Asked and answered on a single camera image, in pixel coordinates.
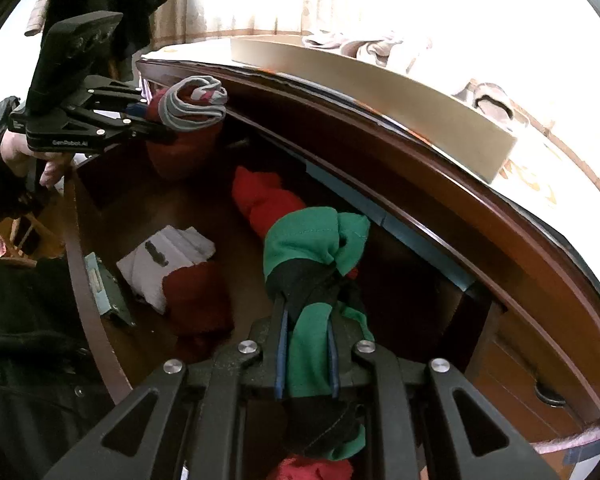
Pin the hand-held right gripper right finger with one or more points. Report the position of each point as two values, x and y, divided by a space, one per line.
334 360

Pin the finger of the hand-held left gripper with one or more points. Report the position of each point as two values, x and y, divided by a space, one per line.
132 109
150 134

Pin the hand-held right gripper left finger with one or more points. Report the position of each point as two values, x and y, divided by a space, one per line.
280 355

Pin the dark red underwear grey waistband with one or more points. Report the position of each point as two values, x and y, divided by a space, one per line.
180 152

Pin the green and black underwear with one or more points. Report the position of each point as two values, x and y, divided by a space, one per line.
305 240

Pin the bright red underwear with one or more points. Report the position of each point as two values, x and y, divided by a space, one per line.
260 200

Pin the white underwear dark print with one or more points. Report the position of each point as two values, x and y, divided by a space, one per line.
145 270

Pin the beige cardboard box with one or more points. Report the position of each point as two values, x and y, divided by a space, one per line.
380 85

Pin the wooden drawer with knob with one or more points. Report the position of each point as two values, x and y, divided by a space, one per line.
510 375

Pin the round dark drawer knob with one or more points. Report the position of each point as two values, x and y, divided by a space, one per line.
550 394

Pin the pale crumpled underwear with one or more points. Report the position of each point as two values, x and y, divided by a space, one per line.
370 49

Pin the person's left hand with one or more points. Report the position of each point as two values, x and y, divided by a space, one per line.
17 155

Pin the beige curtain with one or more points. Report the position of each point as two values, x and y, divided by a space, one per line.
205 0

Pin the green box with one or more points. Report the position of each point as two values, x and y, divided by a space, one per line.
105 290

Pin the dark wooden dresser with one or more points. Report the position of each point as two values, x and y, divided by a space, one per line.
505 270

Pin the person's dark jacket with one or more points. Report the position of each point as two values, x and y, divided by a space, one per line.
25 340

